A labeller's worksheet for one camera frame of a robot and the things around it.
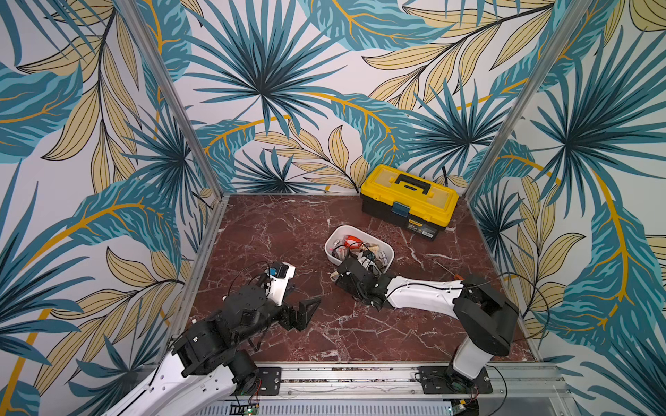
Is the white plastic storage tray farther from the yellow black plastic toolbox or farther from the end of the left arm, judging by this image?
the end of the left arm

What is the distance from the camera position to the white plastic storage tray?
966 mm

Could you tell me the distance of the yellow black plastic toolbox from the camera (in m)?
0.96

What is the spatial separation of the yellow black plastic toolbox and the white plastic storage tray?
111 mm

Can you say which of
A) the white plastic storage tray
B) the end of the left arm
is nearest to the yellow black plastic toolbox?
the white plastic storage tray
